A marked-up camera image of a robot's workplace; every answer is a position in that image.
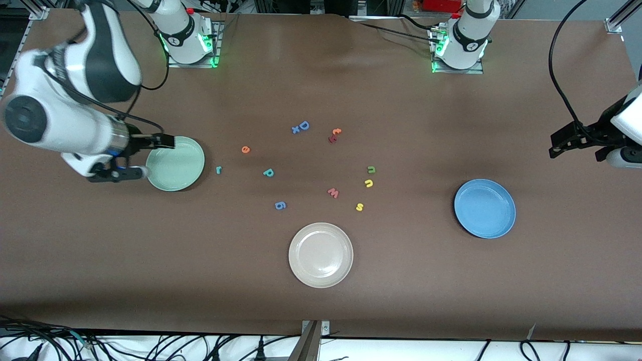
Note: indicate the red box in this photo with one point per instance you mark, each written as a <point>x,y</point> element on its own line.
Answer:
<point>441,5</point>

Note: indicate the teal foam letter d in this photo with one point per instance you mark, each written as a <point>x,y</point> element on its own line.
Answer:
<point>269,173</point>

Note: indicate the aluminium profile post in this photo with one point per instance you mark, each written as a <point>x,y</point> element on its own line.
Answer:
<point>306,348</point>

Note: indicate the blue foam letter D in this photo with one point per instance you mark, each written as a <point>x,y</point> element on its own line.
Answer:
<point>301,126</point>

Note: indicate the blue plate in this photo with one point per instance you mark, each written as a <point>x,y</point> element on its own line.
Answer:
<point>484,208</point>

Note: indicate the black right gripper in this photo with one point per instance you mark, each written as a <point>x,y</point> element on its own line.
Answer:
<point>134,141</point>

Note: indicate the small metal bracket plate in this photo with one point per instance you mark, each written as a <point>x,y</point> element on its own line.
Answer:
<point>326,328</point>

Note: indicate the small white paper scrap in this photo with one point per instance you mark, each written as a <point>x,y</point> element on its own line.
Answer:
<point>532,332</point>

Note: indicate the beige plate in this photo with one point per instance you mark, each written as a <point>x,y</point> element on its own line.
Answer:
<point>321,255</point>

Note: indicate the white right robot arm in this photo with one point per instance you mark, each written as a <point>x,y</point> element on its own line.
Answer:
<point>65,130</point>

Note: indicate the pale green plate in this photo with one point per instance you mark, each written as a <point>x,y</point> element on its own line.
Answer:
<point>180,165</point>

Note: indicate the red foam letter w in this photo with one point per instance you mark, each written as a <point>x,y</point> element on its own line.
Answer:
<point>334,193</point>

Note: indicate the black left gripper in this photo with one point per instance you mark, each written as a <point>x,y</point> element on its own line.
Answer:
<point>600,133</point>

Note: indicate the brown table cover mat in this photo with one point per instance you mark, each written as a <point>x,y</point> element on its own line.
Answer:
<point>100,250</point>

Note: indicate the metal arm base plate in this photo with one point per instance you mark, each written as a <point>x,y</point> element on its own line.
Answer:
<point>461,71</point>
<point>218,45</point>

